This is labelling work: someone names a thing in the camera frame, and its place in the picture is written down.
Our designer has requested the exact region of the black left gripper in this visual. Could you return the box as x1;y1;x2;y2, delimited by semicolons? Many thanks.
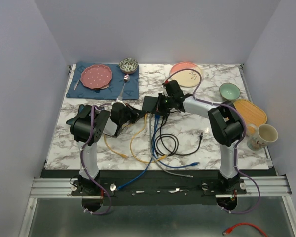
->
120;103;146;126

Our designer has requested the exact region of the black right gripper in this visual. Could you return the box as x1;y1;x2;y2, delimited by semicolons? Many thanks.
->
151;93;174;115

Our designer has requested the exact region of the blue ethernet cable long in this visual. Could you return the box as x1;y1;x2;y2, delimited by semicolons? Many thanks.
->
151;115;203;169

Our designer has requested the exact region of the black network switch box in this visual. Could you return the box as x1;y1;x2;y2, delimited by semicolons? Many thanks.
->
142;96;158;113

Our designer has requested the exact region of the yellow ethernet cable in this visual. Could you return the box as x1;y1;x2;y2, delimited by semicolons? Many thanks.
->
130;114;167;164
103;123;134;158

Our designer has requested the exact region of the grey ethernet cable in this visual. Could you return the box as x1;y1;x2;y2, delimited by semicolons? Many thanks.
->
149;115;194;178

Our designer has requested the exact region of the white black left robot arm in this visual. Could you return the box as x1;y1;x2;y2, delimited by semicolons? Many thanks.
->
66;102;146;195

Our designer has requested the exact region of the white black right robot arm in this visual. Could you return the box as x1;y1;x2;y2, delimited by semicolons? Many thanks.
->
156;80;246;194

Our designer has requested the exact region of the blue cloth placemat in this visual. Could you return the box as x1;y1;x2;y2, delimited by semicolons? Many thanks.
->
66;62;139;100

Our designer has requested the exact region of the pink and cream plate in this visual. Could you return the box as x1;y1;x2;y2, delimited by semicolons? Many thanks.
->
170;62;203;87

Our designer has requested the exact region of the silver spoon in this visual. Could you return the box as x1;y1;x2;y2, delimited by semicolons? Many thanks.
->
119;74;130;97

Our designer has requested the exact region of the floral patterned bowl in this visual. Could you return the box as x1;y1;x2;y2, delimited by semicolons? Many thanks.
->
119;58;139;74

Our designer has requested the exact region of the pink dotted plate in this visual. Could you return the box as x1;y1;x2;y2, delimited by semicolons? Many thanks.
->
80;64;112;90

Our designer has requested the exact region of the blue star-shaped dish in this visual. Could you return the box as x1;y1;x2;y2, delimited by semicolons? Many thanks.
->
66;104;85;126

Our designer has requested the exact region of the green floral bowl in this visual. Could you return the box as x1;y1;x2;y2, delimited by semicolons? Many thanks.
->
219;83;241;101

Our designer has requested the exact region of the floral ceramic mug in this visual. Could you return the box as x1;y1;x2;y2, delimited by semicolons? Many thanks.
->
247;124;278;151

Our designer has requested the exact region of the black power cable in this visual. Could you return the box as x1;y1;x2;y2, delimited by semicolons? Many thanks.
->
159;117;204;156

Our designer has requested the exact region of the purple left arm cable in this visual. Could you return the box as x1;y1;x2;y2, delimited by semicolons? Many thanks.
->
79;103;112;216

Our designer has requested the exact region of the aluminium mounting rail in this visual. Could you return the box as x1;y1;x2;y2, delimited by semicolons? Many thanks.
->
30;176;292;198

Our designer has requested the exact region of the red ethernet cable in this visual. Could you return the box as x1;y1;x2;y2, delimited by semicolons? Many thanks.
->
222;222;268;237

